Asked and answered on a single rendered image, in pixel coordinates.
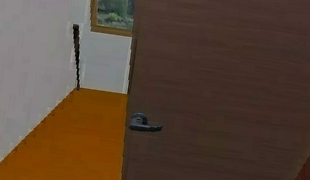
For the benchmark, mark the wooden framed window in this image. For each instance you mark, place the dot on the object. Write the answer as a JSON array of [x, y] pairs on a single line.
[[114, 5]]

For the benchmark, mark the thin black pole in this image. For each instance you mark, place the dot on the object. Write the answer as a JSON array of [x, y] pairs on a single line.
[[76, 54]]

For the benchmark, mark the brown wooden room door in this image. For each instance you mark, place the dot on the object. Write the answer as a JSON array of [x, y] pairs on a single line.
[[237, 89]]

